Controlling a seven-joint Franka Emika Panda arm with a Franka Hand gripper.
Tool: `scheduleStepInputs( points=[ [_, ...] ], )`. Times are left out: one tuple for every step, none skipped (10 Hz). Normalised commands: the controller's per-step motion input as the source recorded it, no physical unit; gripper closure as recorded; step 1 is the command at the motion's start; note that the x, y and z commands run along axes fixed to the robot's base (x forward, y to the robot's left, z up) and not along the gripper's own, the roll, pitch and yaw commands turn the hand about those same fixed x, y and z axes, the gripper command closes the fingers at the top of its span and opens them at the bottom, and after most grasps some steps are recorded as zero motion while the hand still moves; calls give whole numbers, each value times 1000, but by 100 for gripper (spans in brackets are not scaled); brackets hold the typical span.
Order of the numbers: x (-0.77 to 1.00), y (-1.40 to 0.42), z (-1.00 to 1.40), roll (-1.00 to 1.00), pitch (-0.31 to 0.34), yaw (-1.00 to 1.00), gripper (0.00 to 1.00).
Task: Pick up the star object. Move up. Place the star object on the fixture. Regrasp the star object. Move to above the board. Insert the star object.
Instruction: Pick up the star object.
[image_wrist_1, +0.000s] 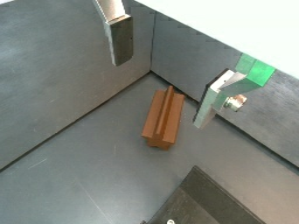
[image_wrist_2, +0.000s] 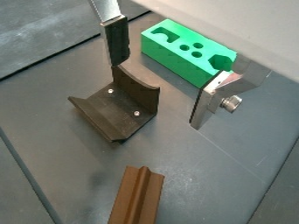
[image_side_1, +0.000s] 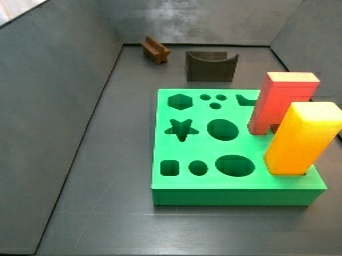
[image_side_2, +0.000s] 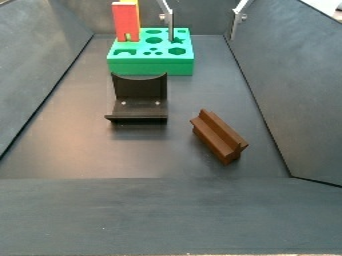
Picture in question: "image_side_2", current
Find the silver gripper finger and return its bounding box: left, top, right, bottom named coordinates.
left=229, top=0, right=251, bottom=39
left=156, top=0, right=173, bottom=41

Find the black L-shaped fixture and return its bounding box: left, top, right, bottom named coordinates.
left=104, top=73, right=168, bottom=122

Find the yellow block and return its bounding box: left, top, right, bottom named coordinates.
left=119, top=0, right=139, bottom=4

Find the red arch block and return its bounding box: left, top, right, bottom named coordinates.
left=111, top=1, right=140, bottom=42

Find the green shape sorter block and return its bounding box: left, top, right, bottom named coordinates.
left=107, top=28, right=195, bottom=76

